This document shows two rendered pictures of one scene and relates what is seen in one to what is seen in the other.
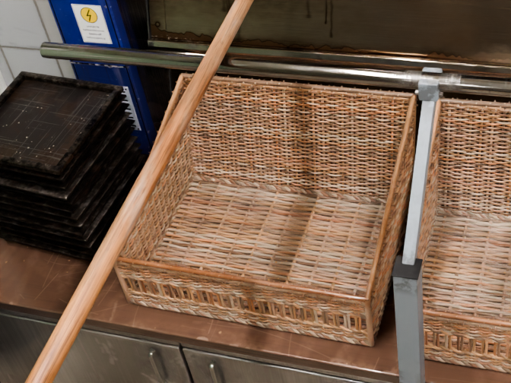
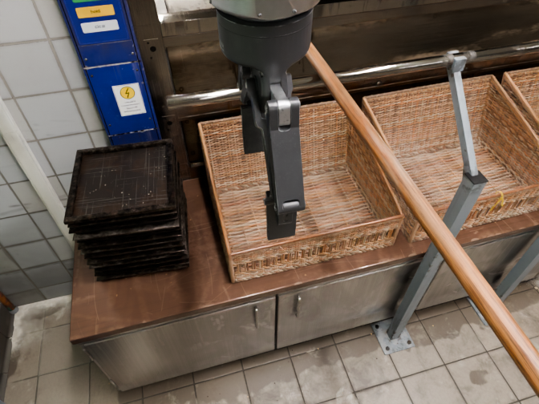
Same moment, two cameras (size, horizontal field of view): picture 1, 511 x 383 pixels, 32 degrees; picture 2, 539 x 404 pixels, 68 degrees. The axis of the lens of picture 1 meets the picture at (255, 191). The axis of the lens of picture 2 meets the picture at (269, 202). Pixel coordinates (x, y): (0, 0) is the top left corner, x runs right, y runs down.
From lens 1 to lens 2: 1.08 m
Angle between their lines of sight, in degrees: 29
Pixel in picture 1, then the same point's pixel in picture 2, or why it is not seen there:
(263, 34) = not seen: hidden behind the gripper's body
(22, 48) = (58, 136)
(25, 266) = (135, 292)
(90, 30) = (127, 105)
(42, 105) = (115, 167)
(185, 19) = (202, 81)
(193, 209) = (228, 210)
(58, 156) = (161, 196)
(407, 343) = (455, 228)
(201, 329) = (293, 278)
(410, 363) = not seen: hidden behind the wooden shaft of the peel
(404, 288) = (476, 190)
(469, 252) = not seen: hidden behind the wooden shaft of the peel
